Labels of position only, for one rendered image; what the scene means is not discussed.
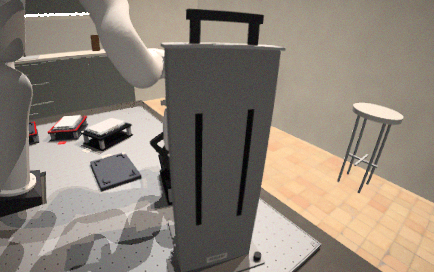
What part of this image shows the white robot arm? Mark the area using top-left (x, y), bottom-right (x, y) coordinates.
top-left (0, 0), bottom-right (165, 197)

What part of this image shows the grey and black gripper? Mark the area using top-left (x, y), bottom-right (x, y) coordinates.
top-left (150, 108), bottom-right (170, 171)

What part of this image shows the black cylindrical knob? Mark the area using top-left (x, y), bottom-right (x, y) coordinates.
top-left (253, 251), bottom-right (261, 261)

